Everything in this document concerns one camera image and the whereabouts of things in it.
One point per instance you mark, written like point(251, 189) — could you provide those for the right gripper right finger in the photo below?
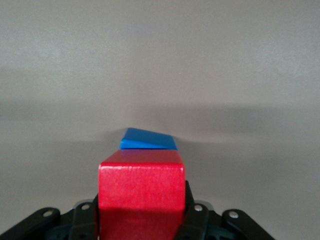
point(200, 222)

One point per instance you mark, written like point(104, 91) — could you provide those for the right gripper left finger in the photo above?
point(85, 222)

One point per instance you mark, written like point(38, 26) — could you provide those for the red wooden block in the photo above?
point(141, 187)

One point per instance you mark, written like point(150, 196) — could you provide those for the blue wooden block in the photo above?
point(147, 140)

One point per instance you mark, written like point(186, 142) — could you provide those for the brown table cover sheet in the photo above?
point(160, 62)

